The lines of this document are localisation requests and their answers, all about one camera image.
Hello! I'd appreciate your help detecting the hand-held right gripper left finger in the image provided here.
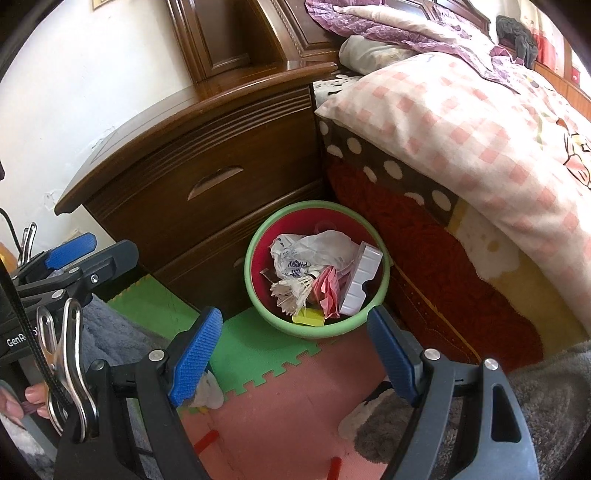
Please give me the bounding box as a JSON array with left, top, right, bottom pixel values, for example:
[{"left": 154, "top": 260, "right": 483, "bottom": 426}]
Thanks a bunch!
[{"left": 55, "top": 306, "right": 225, "bottom": 480}]

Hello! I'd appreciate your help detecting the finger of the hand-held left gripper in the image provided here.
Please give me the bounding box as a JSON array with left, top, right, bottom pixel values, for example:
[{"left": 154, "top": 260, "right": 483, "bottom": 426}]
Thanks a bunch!
[
  {"left": 11, "top": 233, "right": 99, "bottom": 282},
  {"left": 16, "top": 240, "right": 140, "bottom": 308}
]

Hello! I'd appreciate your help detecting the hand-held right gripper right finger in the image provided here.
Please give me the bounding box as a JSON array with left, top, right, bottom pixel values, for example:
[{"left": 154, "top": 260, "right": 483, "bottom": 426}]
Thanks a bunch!
[{"left": 367, "top": 305, "right": 539, "bottom": 480}]

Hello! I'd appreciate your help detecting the white rectangular box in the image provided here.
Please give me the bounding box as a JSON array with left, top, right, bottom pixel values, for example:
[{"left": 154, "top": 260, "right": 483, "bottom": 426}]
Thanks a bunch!
[{"left": 338, "top": 241, "right": 384, "bottom": 317}]

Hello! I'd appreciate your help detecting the pink paper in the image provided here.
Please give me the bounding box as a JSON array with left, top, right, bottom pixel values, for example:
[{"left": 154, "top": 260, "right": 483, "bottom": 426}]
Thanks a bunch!
[{"left": 311, "top": 265, "right": 354, "bottom": 319}]

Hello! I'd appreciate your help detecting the white feather shuttlecock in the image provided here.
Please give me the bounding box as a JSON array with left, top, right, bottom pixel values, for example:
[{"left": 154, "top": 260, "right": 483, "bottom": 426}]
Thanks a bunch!
[{"left": 269, "top": 272, "right": 319, "bottom": 317}]

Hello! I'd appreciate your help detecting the white plastic bag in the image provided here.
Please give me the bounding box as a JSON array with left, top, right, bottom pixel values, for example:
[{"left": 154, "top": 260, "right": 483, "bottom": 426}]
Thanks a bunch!
[{"left": 269, "top": 229, "right": 361, "bottom": 282}]

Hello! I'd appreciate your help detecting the green and red bin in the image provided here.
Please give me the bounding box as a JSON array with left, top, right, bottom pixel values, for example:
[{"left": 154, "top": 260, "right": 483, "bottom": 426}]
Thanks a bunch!
[{"left": 244, "top": 200, "right": 393, "bottom": 341}]

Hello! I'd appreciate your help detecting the person's left hand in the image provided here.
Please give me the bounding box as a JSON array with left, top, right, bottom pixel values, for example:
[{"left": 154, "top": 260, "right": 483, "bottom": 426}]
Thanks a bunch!
[{"left": 0, "top": 384, "right": 52, "bottom": 428}]

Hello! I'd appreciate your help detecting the white and yellow sock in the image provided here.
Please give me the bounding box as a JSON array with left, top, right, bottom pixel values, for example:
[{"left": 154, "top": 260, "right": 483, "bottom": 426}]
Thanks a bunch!
[{"left": 191, "top": 369, "right": 226, "bottom": 411}]

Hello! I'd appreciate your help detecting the silver metal clip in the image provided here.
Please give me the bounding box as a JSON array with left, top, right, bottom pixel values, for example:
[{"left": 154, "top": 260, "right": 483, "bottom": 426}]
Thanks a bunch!
[
  {"left": 16, "top": 223, "right": 38, "bottom": 266},
  {"left": 36, "top": 298, "right": 99, "bottom": 439}
]

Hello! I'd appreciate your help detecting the green foam mat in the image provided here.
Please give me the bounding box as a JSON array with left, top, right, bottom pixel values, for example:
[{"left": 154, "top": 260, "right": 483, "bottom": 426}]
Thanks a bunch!
[{"left": 107, "top": 272, "right": 324, "bottom": 416}]

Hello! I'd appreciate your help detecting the grey fleece garment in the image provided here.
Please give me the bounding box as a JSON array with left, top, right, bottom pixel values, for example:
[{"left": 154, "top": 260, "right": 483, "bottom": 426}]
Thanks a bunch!
[
  {"left": 76, "top": 295, "right": 185, "bottom": 384},
  {"left": 353, "top": 339, "right": 591, "bottom": 480}
]

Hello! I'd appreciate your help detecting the nightstand drawer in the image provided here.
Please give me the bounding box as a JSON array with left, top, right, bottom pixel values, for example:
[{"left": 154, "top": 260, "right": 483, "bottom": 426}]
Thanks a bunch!
[
  {"left": 152, "top": 180, "right": 333, "bottom": 319},
  {"left": 85, "top": 111, "right": 324, "bottom": 273}
]

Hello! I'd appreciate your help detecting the red blanket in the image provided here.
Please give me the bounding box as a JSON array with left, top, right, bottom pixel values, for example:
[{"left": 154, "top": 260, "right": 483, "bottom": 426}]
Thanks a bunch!
[{"left": 328, "top": 164, "right": 541, "bottom": 365}]

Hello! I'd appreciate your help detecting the pink foam mat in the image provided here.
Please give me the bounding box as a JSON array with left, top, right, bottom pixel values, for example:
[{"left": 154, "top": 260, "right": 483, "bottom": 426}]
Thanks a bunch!
[{"left": 178, "top": 332, "right": 398, "bottom": 480}]

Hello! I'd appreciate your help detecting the dark wooden nightstand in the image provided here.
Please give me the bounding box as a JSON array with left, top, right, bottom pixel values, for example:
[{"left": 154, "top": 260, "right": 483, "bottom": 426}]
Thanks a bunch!
[{"left": 54, "top": 60, "right": 338, "bottom": 324}]

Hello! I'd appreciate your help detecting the yellow cloud print blanket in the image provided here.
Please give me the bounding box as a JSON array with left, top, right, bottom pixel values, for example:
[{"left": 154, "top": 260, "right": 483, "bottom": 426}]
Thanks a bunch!
[{"left": 443, "top": 200, "right": 591, "bottom": 342}]

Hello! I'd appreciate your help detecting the brown spotted bed sheet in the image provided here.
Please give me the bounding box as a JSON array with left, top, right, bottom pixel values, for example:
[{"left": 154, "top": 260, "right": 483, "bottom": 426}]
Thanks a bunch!
[{"left": 311, "top": 76, "right": 462, "bottom": 222}]

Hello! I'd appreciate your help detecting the pink checked quilt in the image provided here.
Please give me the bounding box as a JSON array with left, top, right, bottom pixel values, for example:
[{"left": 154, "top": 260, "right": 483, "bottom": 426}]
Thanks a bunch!
[{"left": 314, "top": 51, "right": 591, "bottom": 342}]

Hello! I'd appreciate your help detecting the dark wooden headboard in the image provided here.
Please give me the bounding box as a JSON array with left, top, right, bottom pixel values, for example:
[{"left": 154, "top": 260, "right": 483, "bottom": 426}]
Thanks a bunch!
[{"left": 166, "top": 0, "right": 492, "bottom": 84}]

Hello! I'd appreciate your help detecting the white pillow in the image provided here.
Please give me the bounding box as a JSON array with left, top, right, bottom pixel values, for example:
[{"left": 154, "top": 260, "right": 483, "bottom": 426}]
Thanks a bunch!
[{"left": 339, "top": 34, "right": 416, "bottom": 75}]

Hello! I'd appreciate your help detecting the purple and pink quilt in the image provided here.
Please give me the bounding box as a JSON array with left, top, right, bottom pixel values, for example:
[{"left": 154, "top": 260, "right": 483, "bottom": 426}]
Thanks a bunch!
[{"left": 305, "top": 0, "right": 522, "bottom": 95}]

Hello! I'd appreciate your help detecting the dark garment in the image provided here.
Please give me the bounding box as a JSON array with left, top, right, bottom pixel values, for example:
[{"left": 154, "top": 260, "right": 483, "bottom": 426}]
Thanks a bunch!
[{"left": 495, "top": 15, "right": 539, "bottom": 68}]

